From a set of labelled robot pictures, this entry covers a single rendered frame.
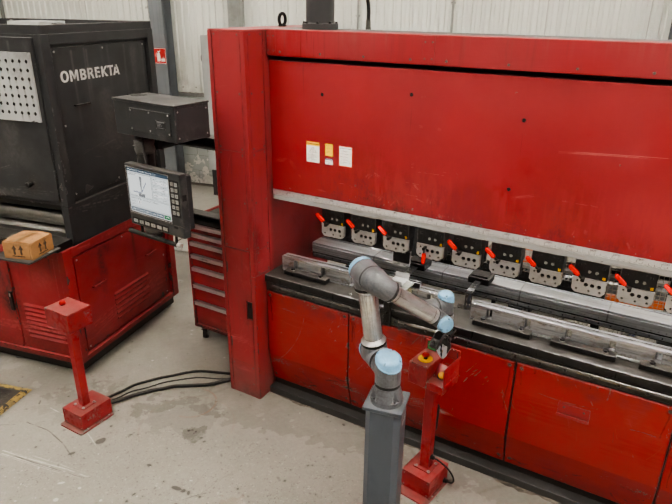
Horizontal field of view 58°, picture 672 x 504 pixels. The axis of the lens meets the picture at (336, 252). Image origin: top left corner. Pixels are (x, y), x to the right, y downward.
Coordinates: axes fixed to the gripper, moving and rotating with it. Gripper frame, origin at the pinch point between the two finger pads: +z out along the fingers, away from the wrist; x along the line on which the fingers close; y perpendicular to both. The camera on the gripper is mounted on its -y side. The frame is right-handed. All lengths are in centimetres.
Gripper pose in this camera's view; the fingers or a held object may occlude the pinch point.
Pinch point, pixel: (441, 357)
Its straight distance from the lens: 302.3
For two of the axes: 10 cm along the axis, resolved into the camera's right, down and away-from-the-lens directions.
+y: 6.3, -3.7, 6.8
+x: -7.7, -2.5, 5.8
